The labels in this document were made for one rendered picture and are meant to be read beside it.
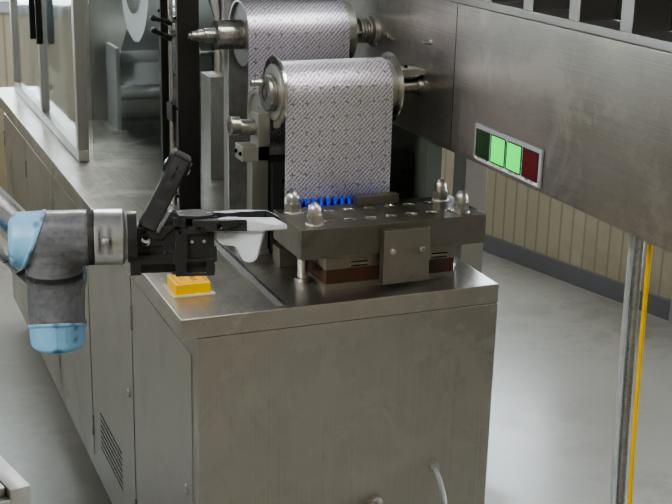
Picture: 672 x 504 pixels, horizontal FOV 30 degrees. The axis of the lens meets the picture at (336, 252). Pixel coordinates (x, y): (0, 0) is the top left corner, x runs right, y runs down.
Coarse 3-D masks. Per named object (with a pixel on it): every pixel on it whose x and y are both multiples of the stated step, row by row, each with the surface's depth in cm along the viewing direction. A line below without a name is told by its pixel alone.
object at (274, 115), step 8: (272, 64) 255; (392, 64) 262; (272, 72) 255; (392, 72) 261; (280, 80) 251; (280, 88) 251; (280, 96) 252; (280, 104) 252; (272, 112) 257; (280, 112) 253
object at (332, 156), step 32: (288, 128) 253; (320, 128) 256; (352, 128) 259; (384, 128) 261; (288, 160) 255; (320, 160) 258; (352, 160) 261; (384, 160) 264; (320, 192) 260; (352, 192) 263
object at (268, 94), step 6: (264, 78) 255; (270, 78) 253; (264, 84) 255; (270, 84) 253; (276, 84) 253; (264, 90) 256; (270, 90) 252; (276, 90) 253; (264, 96) 256; (270, 96) 253; (276, 96) 253; (264, 102) 256; (270, 102) 253; (276, 102) 254; (264, 108) 257; (270, 108) 255
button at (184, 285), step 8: (168, 280) 244; (176, 280) 242; (184, 280) 242; (192, 280) 242; (200, 280) 242; (208, 280) 243; (176, 288) 240; (184, 288) 240; (192, 288) 241; (200, 288) 242; (208, 288) 242
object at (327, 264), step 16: (352, 256) 246; (368, 256) 247; (432, 256) 253; (448, 256) 254; (320, 272) 248; (336, 272) 246; (352, 272) 247; (368, 272) 248; (432, 272) 254; (448, 272) 255; (336, 288) 246
